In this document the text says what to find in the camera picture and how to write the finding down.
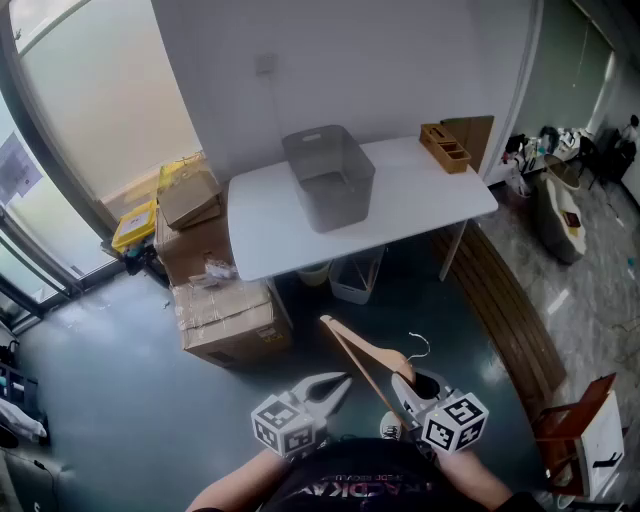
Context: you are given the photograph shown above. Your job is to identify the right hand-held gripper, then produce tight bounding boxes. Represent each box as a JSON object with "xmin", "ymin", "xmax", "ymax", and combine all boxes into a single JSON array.
[{"xmin": 390, "ymin": 368, "xmax": 489, "ymax": 455}]

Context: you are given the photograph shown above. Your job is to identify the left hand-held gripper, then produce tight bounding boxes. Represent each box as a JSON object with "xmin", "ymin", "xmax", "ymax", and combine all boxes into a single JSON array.
[{"xmin": 251, "ymin": 371, "xmax": 354, "ymax": 458}]

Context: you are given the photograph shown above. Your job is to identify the wooden clothes hanger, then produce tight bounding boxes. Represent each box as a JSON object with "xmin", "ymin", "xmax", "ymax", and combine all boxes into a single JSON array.
[{"xmin": 319, "ymin": 314, "xmax": 432, "ymax": 434}]

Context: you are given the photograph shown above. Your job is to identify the grey plastic bin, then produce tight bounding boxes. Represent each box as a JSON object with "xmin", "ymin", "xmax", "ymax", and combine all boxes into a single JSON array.
[{"xmin": 281, "ymin": 124, "xmax": 377, "ymax": 235}]

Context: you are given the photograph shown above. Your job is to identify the person's right forearm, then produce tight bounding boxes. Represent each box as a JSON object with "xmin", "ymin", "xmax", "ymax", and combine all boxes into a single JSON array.
[{"xmin": 434, "ymin": 447, "xmax": 516, "ymax": 512}]

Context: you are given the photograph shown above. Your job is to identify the person's left forearm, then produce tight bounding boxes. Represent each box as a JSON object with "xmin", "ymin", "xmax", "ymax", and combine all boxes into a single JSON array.
[{"xmin": 187, "ymin": 449, "xmax": 291, "ymax": 512}]

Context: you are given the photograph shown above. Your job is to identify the taped cardboard box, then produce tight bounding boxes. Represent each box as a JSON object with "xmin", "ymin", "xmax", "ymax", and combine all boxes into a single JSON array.
[{"xmin": 172, "ymin": 279, "xmax": 294, "ymax": 369}]

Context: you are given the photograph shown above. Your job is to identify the small cardboard box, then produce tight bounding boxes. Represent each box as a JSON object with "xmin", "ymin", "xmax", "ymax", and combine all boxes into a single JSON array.
[{"xmin": 157, "ymin": 172, "xmax": 224, "ymax": 231}]

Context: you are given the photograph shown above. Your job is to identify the yellow lidded box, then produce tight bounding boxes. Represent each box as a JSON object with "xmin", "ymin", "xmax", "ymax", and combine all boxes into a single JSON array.
[{"xmin": 110, "ymin": 199, "xmax": 159, "ymax": 254}]

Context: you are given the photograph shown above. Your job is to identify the person's white shoe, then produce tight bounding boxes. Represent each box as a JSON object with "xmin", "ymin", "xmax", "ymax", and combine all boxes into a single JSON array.
[{"xmin": 379, "ymin": 410, "xmax": 404, "ymax": 441}]

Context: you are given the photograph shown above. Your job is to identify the person's black printed shirt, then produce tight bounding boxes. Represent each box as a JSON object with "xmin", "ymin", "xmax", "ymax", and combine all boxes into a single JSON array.
[{"xmin": 259, "ymin": 438, "xmax": 546, "ymax": 512}]

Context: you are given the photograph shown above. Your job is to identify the white plastic basket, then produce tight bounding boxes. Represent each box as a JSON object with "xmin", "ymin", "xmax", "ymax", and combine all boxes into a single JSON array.
[{"xmin": 328, "ymin": 244, "xmax": 386, "ymax": 305}]

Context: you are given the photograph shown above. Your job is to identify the stack of wooden slats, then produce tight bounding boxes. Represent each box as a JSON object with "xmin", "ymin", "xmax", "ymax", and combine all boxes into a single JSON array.
[{"xmin": 432, "ymin": 219, "xmax": 569, "ymax": 421}]

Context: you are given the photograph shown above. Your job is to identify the pale green bin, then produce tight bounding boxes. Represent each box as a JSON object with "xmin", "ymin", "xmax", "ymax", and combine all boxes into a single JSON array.
[{"xmin": 297, "ymin": 259, "xmax": 331, "ymax": 287}]

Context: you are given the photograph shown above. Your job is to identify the reddish wooden chair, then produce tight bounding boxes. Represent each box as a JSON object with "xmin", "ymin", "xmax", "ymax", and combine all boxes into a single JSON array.
[{"xmin": 532, "ymin": 372, "xmax": 631, "ymax": 496}]

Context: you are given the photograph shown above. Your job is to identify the clear plastic bags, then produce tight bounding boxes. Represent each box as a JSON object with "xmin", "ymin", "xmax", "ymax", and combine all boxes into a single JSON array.
[{"xmin": 189, "ymin": 254, "xmax": 239, "ymax": 289}]

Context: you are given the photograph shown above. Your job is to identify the white board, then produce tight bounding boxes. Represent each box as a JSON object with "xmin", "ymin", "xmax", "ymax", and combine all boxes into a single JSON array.
[{"xmin": 579, "ymin": 389, "xmax": 626, "ymax": 499}]

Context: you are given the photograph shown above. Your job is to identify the white table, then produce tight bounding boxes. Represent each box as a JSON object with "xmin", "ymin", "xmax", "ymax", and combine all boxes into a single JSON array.
[{"xmin": 227, "ymin": 134, "xmax": 500, "ymax": 329}]

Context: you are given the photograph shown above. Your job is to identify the beige curved sofa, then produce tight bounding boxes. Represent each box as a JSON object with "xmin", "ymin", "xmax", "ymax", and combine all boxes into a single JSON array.
[{"xmin": 530, "ymin": 154, "xmax": 587, "ymax": 265}]

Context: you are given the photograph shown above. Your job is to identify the wooden desk organizer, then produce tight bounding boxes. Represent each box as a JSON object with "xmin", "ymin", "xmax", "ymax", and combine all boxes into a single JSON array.
[{"xmin": 418, "ymin": 123, "xmax": 472, "ymax": 175}]

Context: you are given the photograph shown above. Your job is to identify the brown cardboard sheet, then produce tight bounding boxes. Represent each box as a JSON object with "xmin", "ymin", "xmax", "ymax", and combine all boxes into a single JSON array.
[{"xmin": 439, "ymin": 115, "xmax": 495, "ymax": 174}]

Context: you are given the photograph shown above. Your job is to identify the round wooden tray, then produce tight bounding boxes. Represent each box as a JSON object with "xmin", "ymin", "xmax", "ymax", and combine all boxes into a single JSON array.
[{"xmin": 542, "ymin": 153, "xmax": 581, "ymax": 190}]

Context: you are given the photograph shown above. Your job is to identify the black rack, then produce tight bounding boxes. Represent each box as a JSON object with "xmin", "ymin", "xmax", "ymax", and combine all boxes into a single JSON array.
[{"xmin": 0, "ymin": 339, "xmax": 51, "ymax": 446}]

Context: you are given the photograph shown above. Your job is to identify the paper notice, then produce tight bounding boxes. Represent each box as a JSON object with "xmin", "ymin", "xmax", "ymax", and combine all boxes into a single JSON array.
[{"xmin": 0, "ymin": 132, "xmax": 44, "ymax": 206}]

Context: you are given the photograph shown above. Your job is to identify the black-framed window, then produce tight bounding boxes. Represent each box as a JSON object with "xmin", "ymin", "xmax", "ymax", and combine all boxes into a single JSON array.
[{"xmin": 0, "ymin": 0, "xmax": 201, "ymax": 334}]

